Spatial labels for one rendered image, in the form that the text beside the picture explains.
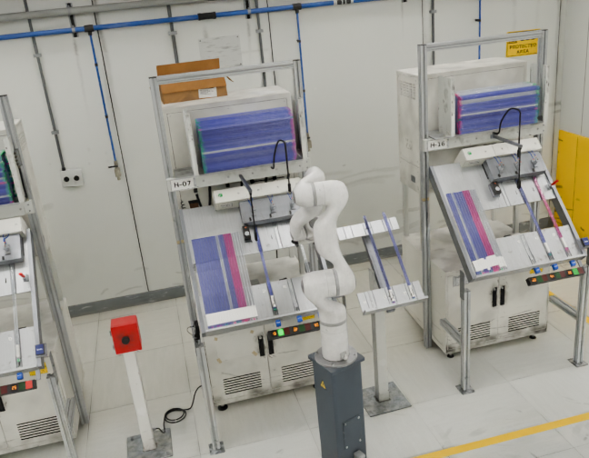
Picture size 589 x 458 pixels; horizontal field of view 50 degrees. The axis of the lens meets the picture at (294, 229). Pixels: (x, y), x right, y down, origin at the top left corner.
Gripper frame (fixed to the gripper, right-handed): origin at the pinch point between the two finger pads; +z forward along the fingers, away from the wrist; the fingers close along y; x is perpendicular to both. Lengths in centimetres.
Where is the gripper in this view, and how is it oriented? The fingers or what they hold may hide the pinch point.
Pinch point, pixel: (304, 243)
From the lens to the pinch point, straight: 326.4
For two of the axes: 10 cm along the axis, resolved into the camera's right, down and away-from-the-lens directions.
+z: -1.3, 3.1, 9.4
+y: -9.7, 1.7, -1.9
